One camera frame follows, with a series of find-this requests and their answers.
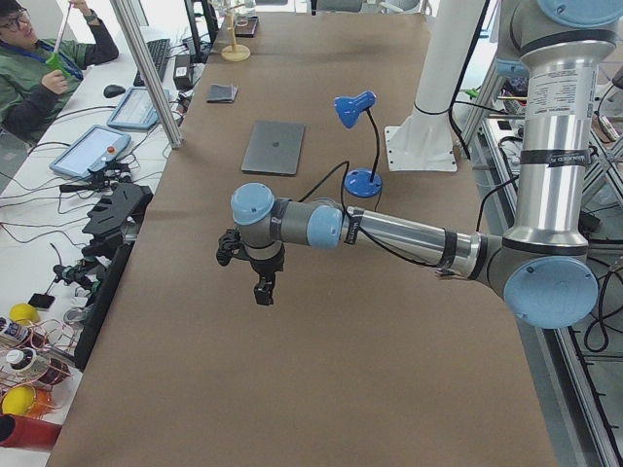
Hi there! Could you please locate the grey laptop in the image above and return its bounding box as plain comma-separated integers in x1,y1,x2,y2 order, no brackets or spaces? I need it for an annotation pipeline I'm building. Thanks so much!
240,121,306,176

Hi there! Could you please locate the person in green jacket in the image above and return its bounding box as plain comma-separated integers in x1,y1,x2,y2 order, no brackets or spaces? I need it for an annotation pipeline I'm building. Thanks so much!
1,1,119,145

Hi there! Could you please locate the black computer mouse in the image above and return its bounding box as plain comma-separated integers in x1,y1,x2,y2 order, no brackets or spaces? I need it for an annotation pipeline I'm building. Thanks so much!
103,85,126,98

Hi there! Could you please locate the teach pendant tablet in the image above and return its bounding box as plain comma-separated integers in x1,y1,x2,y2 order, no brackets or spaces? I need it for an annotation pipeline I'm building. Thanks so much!
107,87,159,131
49,125,130,178

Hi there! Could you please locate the black keyboard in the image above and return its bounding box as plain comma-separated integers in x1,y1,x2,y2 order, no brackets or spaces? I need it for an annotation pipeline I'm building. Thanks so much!
145,38,170,82

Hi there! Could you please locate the black power adapter box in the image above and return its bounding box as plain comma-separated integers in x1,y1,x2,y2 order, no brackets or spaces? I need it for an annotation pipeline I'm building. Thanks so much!
173,54,194,90

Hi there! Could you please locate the folded grey cloth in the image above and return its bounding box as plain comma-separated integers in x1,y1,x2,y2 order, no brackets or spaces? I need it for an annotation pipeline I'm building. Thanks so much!
206,84,238,103

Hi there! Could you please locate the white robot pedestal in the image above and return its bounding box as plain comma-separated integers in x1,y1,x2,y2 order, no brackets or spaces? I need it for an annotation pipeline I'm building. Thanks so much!
385,0,489,172

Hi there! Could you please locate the near teach pendant tablet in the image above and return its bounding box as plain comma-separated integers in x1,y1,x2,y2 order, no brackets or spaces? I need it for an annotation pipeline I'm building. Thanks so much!
49,125,130,178

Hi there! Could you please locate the copper wire bottle rack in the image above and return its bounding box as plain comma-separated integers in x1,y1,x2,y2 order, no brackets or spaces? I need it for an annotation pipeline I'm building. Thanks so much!
1,317,74,389

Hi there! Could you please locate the yellow ball upper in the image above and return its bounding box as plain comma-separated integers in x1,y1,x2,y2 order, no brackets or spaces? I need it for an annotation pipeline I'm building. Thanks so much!
9,303,41,325

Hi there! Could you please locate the black tray with frame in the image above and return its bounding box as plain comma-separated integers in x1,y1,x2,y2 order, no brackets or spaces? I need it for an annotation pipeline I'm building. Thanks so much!
235,17,259,38

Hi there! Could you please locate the black plastic bracket stack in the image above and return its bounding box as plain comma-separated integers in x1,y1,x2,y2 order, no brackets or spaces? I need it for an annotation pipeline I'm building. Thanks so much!
82,183,153,242

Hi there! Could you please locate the yellow ball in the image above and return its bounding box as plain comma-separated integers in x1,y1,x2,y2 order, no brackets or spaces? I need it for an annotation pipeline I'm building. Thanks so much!
1,385,36,416
9,303,41,325

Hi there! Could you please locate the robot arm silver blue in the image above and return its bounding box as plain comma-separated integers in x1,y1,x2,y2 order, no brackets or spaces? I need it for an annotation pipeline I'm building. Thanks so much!
216,1,622,329

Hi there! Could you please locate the yellow ball lower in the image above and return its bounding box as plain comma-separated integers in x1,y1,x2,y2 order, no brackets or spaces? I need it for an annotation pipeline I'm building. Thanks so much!
1,385,36,416

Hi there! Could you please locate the blue desk lamp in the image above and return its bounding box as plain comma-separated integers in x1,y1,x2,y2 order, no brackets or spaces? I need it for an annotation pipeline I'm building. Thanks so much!
333,90,383,198

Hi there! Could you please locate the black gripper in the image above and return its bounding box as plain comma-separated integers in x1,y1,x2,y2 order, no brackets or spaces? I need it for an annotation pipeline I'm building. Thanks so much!
250,249,285,305

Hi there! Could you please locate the wooden mug tree stand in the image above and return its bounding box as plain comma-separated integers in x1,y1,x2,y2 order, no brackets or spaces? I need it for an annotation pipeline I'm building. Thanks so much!
212,1,255,62

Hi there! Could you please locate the far teach pendant tablet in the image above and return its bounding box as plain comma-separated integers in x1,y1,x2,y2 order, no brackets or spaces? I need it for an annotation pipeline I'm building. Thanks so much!
107,87,159,131

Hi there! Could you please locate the red cylinder container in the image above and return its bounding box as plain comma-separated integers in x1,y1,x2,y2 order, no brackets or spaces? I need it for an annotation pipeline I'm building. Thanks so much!
1,414,62,452

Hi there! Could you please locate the aluminium frame post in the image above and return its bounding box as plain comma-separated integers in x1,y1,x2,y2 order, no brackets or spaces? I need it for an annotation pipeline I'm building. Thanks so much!
110,0,183,150

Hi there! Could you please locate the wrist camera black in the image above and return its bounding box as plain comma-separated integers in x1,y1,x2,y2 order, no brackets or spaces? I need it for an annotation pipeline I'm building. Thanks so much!
215,229,247,267

